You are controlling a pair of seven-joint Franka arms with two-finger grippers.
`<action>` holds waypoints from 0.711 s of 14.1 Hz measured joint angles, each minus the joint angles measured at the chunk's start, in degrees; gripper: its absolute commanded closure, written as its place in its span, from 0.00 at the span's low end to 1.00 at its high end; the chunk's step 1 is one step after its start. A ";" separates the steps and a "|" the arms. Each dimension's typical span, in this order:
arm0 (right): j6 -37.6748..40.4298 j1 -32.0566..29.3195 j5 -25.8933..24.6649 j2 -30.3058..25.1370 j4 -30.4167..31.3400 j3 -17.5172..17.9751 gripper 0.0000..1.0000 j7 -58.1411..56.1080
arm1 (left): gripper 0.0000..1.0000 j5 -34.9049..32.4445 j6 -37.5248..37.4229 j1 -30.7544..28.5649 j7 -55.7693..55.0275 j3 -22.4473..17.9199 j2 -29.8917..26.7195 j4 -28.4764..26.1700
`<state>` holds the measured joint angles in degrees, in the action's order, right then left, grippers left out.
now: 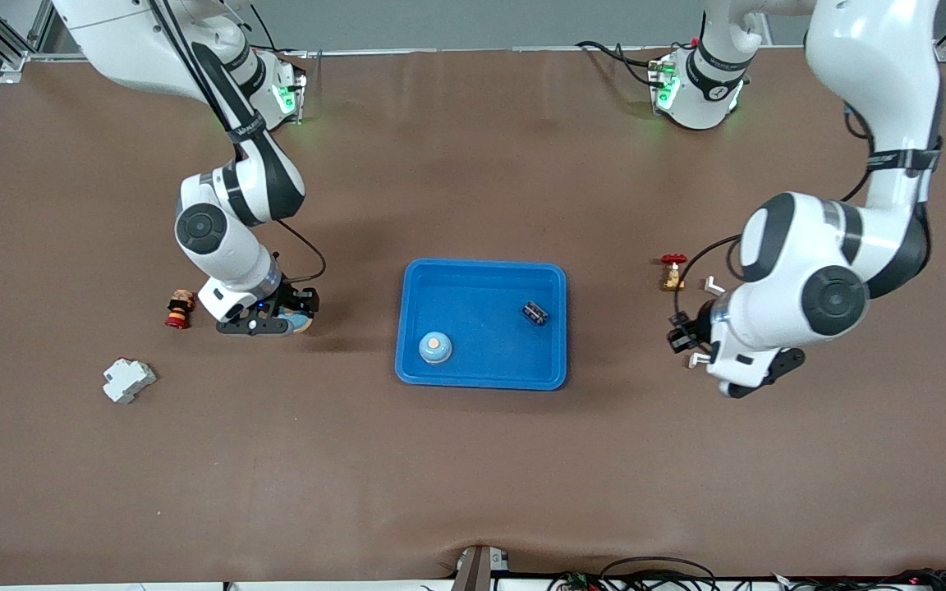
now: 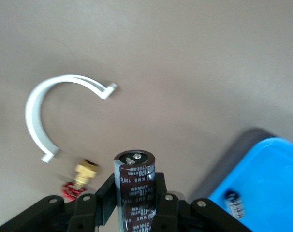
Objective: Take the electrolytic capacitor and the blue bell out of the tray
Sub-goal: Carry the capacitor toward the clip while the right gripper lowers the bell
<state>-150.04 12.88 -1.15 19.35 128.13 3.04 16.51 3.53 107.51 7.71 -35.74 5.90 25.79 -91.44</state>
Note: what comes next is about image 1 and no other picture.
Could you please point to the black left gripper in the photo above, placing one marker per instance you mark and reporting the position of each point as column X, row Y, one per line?
column 688, row 330

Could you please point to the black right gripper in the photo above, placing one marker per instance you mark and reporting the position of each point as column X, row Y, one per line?
column 296, row 299

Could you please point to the blue dome call bell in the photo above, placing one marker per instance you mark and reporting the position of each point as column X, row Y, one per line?
column 435, row 353
column 302, row 324

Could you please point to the dark brown cylindrical capacitor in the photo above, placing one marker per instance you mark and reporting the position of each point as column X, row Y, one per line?
column 534, row 313

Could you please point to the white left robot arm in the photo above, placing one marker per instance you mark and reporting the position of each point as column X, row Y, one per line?
column 793, row 312

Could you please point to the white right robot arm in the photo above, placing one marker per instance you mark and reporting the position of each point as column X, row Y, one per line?
column 227, row 246

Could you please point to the red orange black push button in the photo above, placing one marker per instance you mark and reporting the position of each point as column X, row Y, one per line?
column 180, row 309

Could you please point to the blue plastic tray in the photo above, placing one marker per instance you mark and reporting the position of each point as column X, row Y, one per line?
column 481, row 312

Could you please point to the white circuit breaker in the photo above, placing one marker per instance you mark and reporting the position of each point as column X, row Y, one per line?
column 128, row 381

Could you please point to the white curved plastic bracket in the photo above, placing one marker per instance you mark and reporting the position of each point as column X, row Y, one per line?
column 714, row 286

